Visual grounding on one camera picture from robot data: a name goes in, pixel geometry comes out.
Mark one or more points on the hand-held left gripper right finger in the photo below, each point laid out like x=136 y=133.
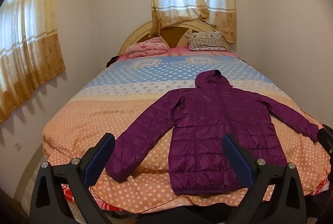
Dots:
x=238 y=159

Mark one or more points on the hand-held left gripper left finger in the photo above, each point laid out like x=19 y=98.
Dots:
x=100 y=159

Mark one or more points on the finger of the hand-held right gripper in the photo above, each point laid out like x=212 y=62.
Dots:
x=326 y=137

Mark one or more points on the purple hooded puffer jacket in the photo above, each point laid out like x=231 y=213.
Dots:
x=205 y=120

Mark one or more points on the polka dot bedspread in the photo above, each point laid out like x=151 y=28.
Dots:
x=104 y=114

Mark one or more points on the dark cloth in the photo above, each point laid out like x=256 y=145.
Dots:
x=112 y=61

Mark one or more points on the folded pink blanket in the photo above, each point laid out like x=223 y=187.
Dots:
x=148 y=48

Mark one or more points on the striped pillow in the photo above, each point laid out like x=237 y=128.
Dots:
x=205 y=42

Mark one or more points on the cream arched headboard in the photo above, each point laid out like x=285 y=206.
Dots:
x=135 y=36

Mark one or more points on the white wall socket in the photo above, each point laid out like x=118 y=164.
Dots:
x=17 y=145

